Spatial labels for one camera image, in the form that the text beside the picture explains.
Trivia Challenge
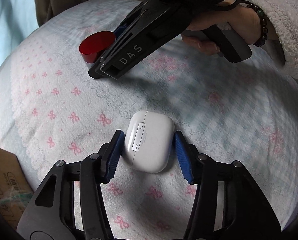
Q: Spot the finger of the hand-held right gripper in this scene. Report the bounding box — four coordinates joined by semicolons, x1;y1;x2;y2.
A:
113;1;151;41
88;51;122;80

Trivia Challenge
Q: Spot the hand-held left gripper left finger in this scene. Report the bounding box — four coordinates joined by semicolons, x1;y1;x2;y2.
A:
16;129;126;240

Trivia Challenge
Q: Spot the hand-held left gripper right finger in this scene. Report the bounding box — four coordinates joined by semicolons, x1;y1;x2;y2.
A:
173;131;281;240

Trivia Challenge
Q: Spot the red lid jar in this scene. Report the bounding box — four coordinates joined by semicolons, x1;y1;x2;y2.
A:
79;30;117;68

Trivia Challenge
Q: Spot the white earbud case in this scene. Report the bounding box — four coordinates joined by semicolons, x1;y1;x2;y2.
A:
121;110;175;174

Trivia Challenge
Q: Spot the cardboard box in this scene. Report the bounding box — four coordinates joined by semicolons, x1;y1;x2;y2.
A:
0;142;36;232

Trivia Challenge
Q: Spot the person's right hand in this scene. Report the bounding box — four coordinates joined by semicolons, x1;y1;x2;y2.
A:
181;0;264;56

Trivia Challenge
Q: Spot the light blue hanging cloth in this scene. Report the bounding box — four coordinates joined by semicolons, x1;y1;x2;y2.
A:
0;0;40;47

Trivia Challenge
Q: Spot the black wrist strap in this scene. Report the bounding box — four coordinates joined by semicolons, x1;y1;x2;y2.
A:
213;0;250;12

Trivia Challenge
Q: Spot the dark bead bracelet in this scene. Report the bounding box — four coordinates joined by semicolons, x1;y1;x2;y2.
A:
247;2;269;48

